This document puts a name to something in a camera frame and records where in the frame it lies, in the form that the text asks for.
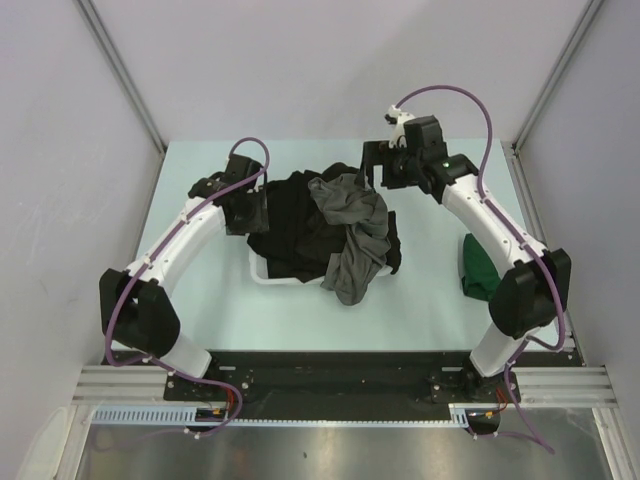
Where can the white plastic basket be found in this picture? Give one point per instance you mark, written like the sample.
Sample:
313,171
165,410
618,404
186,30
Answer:
258,269

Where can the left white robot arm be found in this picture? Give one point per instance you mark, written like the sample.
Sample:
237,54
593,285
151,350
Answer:
135,303

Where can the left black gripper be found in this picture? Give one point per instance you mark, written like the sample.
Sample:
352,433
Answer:
260,221

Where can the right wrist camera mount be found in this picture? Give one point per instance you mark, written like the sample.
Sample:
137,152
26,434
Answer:
396,118

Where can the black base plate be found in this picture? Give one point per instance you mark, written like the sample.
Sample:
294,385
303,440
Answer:
371,387

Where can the grey t shirt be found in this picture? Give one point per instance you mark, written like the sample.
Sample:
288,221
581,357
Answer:
363,213

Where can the light blue cable duct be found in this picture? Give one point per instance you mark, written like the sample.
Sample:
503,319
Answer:
203,418

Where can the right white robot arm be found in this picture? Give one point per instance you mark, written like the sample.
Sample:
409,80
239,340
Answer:
534,281

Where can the black t shirts pile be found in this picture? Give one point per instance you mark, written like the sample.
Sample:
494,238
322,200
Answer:
299,241

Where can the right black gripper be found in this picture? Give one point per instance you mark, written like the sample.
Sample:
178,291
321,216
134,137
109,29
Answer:
378,153

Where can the green folded t shirt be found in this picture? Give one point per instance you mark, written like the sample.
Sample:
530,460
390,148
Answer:
479,278

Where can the aluminium frame rail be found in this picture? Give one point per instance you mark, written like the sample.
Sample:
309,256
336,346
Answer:
540,387

